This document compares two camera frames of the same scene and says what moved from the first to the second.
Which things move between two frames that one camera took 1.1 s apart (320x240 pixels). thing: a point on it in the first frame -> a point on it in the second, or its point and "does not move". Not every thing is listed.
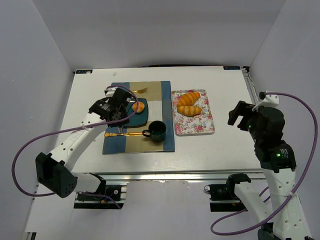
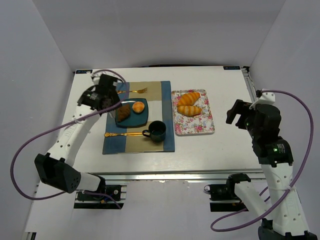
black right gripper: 241,116 does not move
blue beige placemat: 158,96 does not move
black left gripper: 117,116 -> 110,100
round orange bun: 141,107 does not move
